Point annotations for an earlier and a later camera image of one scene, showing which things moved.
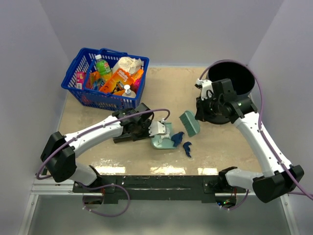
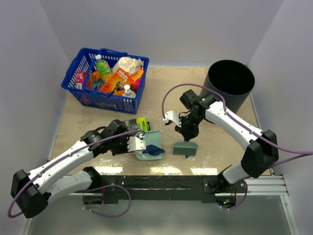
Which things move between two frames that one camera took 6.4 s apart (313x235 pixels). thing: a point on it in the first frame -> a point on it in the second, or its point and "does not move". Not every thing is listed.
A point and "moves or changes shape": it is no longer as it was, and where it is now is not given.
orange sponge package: [138, 75] does not move
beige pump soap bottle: [128, 92] does not move
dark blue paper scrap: [177, 138] -> [153, 150]
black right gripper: [201, 114] -> [188, 133]
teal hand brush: [190, 122] moves or changes shape
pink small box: [80, 76] does not move
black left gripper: [135, 137] -> [124, 150]
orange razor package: [116, 82] does not move
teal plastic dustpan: [159, 142] -> [151, 137]
